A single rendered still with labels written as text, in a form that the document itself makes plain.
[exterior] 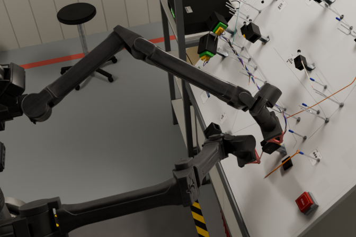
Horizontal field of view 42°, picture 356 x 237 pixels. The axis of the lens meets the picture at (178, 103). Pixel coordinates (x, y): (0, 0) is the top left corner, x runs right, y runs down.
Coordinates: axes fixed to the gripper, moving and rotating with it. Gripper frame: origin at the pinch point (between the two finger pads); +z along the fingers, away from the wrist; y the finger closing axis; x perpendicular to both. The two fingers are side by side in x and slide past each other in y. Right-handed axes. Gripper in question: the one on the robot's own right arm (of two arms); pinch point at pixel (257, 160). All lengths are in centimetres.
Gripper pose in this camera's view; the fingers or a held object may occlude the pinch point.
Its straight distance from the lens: 179.0
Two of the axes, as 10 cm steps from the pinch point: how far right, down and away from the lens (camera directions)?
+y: -0.8, -7.6, 6.5
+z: 6.9, 4.3, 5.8
